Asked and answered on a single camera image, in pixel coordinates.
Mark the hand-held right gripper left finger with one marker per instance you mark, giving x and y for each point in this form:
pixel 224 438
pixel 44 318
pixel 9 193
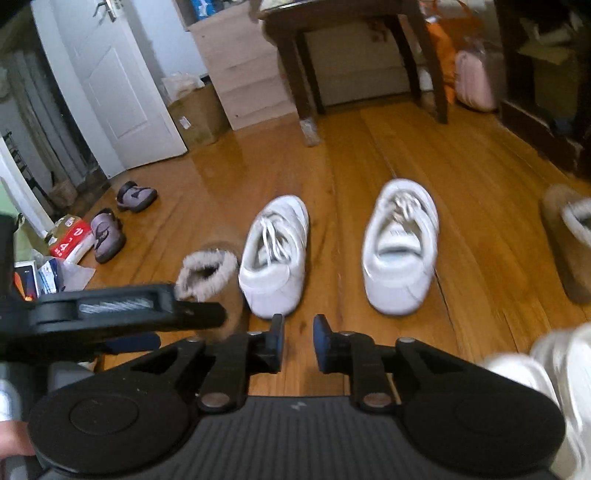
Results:
pixel 275 344

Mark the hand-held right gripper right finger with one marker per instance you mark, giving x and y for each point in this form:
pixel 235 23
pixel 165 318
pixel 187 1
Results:
pixel 322 344

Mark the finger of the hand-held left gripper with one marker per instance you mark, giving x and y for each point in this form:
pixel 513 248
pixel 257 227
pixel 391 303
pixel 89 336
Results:
pixel 184 314
pixel 136 343

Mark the brown fur-lined slipper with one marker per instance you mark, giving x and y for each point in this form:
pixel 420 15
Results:
pixel 563 249
pixel 217 272

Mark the white clog with purple charm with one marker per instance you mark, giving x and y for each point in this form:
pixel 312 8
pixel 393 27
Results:
pixel 554 369

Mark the person's left hand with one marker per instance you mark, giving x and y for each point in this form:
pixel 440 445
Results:
pixel 14 438

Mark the orange black box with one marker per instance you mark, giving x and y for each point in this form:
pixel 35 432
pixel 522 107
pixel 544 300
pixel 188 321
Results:
pixel 25 281

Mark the blue white packets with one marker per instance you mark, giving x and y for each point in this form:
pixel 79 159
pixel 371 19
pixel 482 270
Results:
pixel 60 277

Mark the red white package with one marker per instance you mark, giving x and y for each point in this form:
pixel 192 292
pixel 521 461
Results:
pixel 69 237

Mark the wicker basket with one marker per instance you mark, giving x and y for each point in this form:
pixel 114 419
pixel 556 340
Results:
pixel 62 191

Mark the purple sandal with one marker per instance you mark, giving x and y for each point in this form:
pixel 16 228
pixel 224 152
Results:
pixel 134 196
pixel 106 235

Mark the closed cardboard box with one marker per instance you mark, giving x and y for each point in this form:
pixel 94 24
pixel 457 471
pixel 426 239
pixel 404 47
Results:
pixel 198 115

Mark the white door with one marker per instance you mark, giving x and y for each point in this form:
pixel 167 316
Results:
pixel 106 83

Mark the clear plastic bottle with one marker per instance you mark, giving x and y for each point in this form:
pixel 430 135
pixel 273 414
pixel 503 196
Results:
pixel 309 131

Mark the clear plastic bag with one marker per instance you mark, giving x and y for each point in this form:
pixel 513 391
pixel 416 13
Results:
pixel 182 83

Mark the light wood drawer cabinet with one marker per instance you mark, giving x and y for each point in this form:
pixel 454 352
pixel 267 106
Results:
pixel 244 69

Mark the dark wooden shelf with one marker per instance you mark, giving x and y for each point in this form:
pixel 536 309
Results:
pixel 531 124

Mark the blue white pack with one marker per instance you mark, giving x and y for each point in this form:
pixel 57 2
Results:
pixel 203 9

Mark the pink suitcase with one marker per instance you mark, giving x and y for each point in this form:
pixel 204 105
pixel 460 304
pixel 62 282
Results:
pixel 475 78

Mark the orange bag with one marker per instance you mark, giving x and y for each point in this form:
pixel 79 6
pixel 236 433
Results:
pixel 438 46

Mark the wooden shelf with items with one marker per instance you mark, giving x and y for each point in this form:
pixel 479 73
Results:
pixel 332 16

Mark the open cardboard box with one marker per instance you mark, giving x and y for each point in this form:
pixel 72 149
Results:
pixel 549 60

